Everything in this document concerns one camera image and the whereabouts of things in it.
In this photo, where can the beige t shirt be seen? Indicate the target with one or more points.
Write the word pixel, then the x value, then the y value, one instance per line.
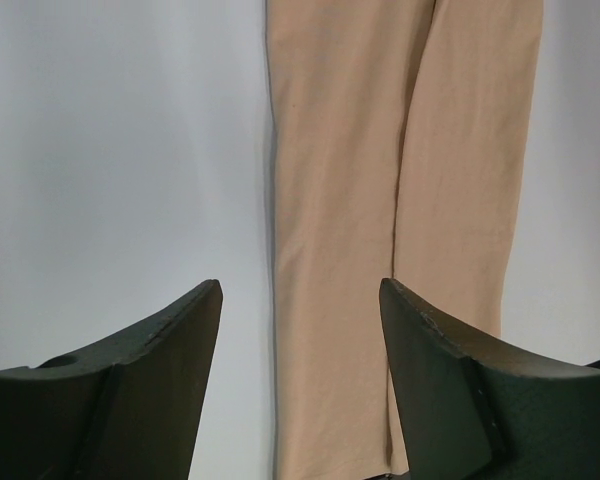
pixel 401 129

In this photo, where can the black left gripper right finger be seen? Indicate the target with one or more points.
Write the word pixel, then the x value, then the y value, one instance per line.
pixel 472 406

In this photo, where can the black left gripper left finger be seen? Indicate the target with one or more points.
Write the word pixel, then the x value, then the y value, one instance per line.
pixel 125 407

